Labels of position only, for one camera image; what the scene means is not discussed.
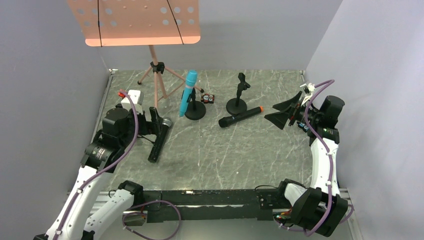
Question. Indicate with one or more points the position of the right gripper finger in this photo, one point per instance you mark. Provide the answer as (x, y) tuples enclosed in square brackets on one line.
[(280, 119), (282, 106)]

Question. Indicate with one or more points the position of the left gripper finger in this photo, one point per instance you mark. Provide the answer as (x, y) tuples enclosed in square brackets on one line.
[(156, 129), (154, 115)]

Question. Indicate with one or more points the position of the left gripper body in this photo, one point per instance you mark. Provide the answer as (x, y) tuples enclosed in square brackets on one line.
[(149, 122)]

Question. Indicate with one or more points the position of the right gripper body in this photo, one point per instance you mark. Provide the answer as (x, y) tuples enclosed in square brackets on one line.
[(296, 110)]

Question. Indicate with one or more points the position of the black microphone silver grille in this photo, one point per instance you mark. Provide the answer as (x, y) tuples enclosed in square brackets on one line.
[(160, 140)]

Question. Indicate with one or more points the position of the black round-base mic stand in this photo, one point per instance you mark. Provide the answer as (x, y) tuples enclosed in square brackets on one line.
[(195, 109)]

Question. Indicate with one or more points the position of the black tall mic stand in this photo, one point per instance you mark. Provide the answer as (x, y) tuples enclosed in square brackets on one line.
[(236, 105)]

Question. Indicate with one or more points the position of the blue microphone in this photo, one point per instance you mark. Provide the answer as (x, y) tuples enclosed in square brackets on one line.
[(190, 82)]

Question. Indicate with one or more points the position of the black microphone orange tip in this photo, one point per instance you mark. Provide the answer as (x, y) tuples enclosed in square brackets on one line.
[(230, 120)]

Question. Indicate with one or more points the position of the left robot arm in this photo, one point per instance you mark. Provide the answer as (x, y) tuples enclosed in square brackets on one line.
[(121, 127)]

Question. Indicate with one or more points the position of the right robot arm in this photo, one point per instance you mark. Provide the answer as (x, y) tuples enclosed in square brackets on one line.
[(318, 208)]

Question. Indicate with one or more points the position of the pink music stand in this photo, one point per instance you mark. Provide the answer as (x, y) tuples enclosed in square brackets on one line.
[(116, 23)]

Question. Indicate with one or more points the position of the small blue black cube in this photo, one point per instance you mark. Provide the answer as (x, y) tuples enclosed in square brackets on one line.
[(303, 126)]

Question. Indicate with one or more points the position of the small red black cube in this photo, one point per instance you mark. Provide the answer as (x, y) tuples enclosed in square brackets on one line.
[(208, 98)]

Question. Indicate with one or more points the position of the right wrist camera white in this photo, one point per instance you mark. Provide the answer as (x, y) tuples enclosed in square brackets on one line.
[(309, 90)]

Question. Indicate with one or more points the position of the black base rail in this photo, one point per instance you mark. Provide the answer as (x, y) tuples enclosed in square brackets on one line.
[(225, 204)]

